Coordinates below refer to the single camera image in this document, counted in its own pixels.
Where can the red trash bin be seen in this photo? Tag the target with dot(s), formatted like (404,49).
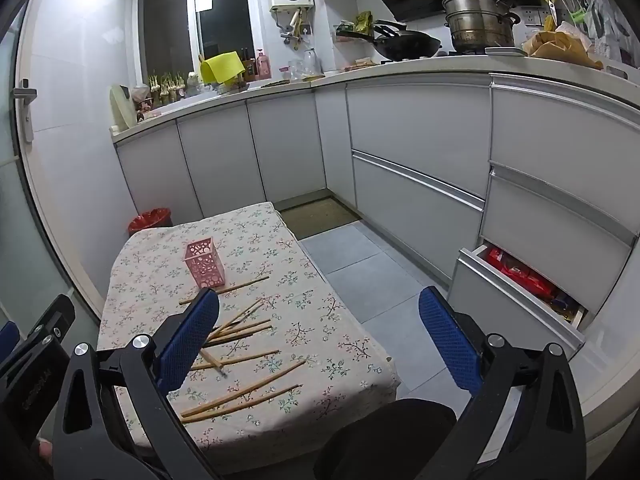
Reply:
(150,220)

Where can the row of sprouting garlic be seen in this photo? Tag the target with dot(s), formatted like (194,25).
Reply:
(167,90)

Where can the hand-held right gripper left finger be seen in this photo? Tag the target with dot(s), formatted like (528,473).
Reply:
(190,340)

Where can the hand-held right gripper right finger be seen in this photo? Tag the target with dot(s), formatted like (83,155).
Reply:
(450,340)

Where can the black wok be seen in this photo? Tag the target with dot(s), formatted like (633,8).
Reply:
(405,45)

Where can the green food packet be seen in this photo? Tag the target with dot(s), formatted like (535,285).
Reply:
(363,21)

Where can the white kitchen cabinets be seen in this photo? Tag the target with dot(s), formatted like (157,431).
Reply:
(420,125)

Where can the kitchen window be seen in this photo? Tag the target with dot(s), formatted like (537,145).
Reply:
(165,25)

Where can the hanging plastic bags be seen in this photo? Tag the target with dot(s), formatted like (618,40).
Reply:
(602,15)

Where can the frosted glass door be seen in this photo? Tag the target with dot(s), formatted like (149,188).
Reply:
(30,220)

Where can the person's left hand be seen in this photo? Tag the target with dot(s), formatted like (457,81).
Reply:
(46,451)

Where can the pale round cutting board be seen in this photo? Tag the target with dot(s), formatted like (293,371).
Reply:
(122,107)

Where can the open white drawer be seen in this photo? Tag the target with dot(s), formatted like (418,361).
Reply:
(500,305)

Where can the red packets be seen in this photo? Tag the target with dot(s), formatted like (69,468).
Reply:
(520,275)

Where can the white wall socket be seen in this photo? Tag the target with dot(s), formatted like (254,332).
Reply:
(531,16)

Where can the wooden chopstick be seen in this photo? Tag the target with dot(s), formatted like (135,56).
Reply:
(212,362)
(250,385)
(240,316)
(250,357)
(255,325)
(250,400)
(250,315)
(245,283)

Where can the yellow cloth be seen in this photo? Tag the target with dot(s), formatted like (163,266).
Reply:
(220,67)

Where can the pink perforated utensil holder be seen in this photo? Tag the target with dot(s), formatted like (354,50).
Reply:
(202,270)

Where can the clear glass jar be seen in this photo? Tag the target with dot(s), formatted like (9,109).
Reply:
(312,62)

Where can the brown door mat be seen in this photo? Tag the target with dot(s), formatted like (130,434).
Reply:
(320,215)

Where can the floral tablecloth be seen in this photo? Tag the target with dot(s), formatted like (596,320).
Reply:
(310,310)

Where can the steel steamer pot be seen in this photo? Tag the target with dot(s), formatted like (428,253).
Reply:
(480,30)

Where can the black rounded object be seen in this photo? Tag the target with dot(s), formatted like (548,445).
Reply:
(385,440)

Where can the brown paper bag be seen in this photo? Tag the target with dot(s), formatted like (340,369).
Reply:
(560,47)

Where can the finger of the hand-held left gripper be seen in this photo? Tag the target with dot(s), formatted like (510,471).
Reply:
(7,340)
(55,317)

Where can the pink bottle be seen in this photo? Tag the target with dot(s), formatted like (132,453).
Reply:
(263,65)

